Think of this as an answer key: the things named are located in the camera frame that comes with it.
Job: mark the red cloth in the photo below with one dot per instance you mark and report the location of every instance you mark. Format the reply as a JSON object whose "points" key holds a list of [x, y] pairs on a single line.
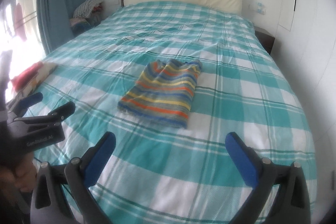
{"points": [[23, 78]]}

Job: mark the teal plaid bedspread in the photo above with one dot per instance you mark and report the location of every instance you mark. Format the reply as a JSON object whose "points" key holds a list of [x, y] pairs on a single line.
{"points": [[159, 173]]}

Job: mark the checkered folded cloth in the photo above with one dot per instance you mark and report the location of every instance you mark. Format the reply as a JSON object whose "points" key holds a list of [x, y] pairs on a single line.
{"points": [[32, 85]]}

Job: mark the dark wooden nightstand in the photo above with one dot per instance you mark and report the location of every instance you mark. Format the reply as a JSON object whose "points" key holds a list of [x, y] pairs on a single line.
{"points": [[265, 38]]}

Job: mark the person's left hand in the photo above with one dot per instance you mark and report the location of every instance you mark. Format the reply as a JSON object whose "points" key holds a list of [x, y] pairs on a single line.
{"points": [[24, 176]]}

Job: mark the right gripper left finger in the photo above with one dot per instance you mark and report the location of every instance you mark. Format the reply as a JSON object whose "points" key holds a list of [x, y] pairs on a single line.
{"points": [[49, 204]]}

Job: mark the wall socket panel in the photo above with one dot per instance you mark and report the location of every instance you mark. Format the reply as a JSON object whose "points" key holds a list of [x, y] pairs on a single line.
{"points": [[257, 7]]}

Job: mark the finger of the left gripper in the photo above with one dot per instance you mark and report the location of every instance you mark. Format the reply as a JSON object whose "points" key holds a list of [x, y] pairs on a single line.
{"points": [[18, 106], [57, 115]]}

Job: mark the pile of clothes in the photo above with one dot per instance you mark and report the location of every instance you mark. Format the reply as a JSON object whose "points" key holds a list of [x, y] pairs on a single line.
{"points": [[86, 16]]}

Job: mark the striped knit sweater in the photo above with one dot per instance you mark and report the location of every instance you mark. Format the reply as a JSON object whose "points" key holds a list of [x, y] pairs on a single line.
{"points": [[163, 93]]}

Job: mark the white wardrobe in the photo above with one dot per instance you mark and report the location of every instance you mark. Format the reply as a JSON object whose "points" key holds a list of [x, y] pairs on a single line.
{"points": [[305, 53]]}

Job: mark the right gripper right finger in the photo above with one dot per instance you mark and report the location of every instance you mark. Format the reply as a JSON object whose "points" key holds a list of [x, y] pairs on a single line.
{"points": [[291, 203]]}

